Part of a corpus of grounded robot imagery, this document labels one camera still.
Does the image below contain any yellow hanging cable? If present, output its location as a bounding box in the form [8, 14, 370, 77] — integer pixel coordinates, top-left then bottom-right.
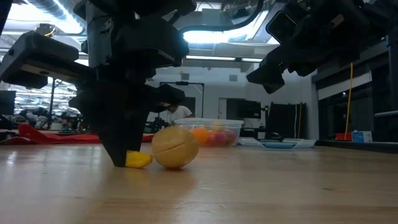
[344, 62, 354, 139]

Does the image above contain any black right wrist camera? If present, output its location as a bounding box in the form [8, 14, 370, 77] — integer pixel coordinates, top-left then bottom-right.
[266, 10, 301, 44]

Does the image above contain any person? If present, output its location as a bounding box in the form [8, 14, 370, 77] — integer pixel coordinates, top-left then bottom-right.
[166, 104, 194, 124]

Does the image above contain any small yellow toy pepper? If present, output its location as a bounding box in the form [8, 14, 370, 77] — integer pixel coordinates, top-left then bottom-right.
[125, 150, 153, 169]

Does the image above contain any black upright panel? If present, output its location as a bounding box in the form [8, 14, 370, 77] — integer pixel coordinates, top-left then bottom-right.
[267, 101, 308, 138]

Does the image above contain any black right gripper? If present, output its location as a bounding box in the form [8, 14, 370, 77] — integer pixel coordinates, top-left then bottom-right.
[246, 0, 389, 95]

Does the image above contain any tan toy potato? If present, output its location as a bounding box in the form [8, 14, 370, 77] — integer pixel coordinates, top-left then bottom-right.
[151, 126, 200, 170]

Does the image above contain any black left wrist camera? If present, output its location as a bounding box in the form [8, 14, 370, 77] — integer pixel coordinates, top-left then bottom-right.
[119, 17, 190, 71]

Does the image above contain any red triangular object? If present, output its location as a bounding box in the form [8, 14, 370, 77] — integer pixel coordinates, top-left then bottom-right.
[17, 123, 43, 139]

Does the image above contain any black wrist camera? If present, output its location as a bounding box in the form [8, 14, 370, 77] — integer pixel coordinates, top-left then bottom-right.
[119, 17, 190, 71]
[266, 10, 301, 44]

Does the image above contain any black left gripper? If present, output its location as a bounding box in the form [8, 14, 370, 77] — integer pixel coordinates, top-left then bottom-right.
[0, 30, 187, 168]

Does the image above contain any black round device yellow cable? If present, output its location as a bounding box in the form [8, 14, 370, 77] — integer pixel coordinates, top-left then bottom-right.
[34, 23, 57, 38]

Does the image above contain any black computer monitor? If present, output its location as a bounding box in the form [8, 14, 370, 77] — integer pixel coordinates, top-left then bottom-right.
[0, 90, 16, 116]

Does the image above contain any black screen cabinet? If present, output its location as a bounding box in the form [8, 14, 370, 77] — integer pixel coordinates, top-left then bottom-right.
[226, 98, 262, 120]

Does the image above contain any clear plastic tupperware container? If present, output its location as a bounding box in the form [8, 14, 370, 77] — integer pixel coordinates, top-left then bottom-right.
[174, 118, 245, 147]

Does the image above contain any clear tupperware lid blue rim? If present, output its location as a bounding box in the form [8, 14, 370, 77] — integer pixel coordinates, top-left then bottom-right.
[238, 138, 317, 151]

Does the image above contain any black metal stand frame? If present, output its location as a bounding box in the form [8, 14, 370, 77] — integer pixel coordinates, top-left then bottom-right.
[47, 77, 57, 128]
[159, 81, 205, 118]

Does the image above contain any small pink toy fruit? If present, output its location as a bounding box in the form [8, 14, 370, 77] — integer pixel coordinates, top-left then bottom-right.
[214, 132, 228, 146]

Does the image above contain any blue and white box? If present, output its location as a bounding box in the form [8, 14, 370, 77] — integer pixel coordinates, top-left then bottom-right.
[352, 130, 373, 144]

